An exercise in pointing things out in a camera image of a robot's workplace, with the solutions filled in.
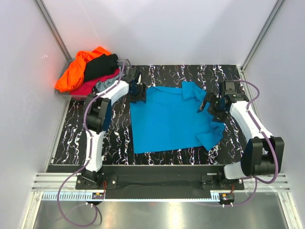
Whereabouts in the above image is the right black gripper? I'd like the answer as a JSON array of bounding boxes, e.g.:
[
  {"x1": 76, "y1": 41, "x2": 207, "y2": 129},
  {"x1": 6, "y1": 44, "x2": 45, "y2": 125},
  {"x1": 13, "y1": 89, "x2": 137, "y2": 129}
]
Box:
[{"x1": 197, "y1": 91, "x2": 227, "y2": 124}]

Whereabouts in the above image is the grey t shirt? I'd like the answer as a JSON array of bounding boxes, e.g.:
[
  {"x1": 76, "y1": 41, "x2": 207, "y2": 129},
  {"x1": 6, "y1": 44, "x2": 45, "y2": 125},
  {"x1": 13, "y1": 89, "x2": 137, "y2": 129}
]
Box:
[{"x1": 95, "y1": 76, "x2": 119, "y2": 93}]

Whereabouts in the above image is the aluminium frame rail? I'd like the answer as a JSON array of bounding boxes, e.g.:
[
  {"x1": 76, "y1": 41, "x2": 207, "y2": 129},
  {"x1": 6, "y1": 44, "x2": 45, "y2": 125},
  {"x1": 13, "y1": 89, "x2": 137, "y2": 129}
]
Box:
[{"x1": 31, "y1": 173, "x2": 77, "y2": 191}]

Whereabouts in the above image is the magenta t shirt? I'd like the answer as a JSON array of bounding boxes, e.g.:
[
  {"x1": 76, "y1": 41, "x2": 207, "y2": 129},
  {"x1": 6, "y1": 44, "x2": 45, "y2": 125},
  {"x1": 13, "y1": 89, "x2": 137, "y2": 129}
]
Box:
[{"x1": 70, "y1": 68, "x2": 120, "y2": 99}]

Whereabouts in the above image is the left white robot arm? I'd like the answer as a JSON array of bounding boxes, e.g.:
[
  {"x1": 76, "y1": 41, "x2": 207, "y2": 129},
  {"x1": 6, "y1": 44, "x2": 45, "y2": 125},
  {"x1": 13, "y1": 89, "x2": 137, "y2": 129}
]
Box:
[{"x1": 76, "y1": 70, "x2": 147, "y2": 189}]

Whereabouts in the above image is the purple cable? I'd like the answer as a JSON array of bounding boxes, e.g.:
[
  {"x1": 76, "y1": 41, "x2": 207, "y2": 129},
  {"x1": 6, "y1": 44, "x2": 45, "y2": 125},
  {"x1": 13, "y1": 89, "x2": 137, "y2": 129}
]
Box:
[
  {"x1": 56, "y1": 58, "x2": 132, "y2": 226},
  {"x1": 195, "y1": 80, "x2": 279, "y2": 208}
]

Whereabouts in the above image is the clear plastic bin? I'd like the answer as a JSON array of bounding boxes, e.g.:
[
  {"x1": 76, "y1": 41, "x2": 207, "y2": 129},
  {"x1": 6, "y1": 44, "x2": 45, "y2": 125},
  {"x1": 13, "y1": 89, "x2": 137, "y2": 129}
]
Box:
[{"x1": 54, "y1": 59, "x2": 132, "y2": 99}]

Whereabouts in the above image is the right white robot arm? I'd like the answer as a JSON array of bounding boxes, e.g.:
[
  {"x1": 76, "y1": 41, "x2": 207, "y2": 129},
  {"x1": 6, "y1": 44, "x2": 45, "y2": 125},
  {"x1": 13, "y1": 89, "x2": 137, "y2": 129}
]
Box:
[{"x1": 198, "y1": 93, "x2": 285, "y2": 189}]

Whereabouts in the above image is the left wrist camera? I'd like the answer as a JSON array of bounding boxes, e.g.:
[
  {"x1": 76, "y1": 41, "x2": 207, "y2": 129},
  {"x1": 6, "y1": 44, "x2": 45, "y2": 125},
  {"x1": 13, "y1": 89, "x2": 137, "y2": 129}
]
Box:
[{"x1": 126, "y1": 68, "x2": 141, "y2": 78}]

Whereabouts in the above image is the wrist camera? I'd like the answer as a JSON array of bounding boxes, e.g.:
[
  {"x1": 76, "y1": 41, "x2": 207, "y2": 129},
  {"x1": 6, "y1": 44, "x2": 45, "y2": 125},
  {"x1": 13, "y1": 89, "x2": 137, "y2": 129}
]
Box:
[
  {"x1": 126, "y1": 68, "x2": 141, "y2": 78},
  {"x1": 219, "y1": 81, "x2": 242, "y2": 97}
]

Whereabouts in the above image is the orange t shirt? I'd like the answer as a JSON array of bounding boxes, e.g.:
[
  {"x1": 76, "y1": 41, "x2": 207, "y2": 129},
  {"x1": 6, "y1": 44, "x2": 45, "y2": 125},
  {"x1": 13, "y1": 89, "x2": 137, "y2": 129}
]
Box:
[{"x1": 54, "y1": 46, "x2": 111, "y2": 93}]

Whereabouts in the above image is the black t shirt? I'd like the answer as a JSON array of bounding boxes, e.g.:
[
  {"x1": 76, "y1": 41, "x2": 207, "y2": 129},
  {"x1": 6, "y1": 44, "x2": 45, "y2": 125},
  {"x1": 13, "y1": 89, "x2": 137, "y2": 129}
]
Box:
[{"x1": 84, "y1": 54, "x2": 118, "y2": 82}]

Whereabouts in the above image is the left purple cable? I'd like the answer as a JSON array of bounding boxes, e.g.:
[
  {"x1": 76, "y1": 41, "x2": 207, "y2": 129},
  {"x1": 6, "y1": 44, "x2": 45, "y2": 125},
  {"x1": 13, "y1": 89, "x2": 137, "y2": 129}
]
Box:
[{"x1": 56, "y1": 58, "x2": 132, "y2": 226}]

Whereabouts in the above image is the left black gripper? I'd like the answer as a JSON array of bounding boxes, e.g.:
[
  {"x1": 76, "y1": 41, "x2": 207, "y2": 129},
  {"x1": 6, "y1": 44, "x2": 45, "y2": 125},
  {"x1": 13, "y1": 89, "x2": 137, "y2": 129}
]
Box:
[{"x1": 128, "y1": 83, "x2": 147, "y2": 104}]

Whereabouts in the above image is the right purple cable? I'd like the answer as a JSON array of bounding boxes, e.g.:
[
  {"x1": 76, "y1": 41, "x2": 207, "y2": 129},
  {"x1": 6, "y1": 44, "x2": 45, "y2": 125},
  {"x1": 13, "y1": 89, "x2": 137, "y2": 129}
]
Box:
[{"x1": 195, "y1": 80, "x2": 279, "y2": 208}]

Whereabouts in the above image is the blue t shirt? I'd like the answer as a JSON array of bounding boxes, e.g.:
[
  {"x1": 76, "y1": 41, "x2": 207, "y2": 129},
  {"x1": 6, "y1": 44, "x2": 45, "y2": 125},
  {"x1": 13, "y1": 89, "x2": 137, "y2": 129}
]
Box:
[{"x1": 130, "y1": 82, "x2": 225, "y2": 154}]

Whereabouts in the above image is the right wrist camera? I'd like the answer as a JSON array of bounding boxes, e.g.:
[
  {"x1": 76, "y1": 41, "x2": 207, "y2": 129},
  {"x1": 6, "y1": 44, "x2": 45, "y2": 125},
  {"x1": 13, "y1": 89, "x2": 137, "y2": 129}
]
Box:
[{"x1": 219, "y1": 81, "x2": 242, "y2": 97}]

